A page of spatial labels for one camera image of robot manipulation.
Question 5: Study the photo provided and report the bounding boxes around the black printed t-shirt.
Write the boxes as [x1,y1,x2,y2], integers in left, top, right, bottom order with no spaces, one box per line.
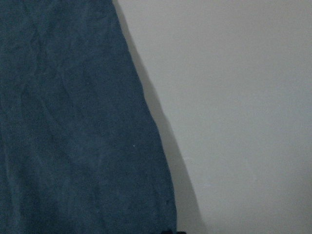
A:
[0,0,177,234]

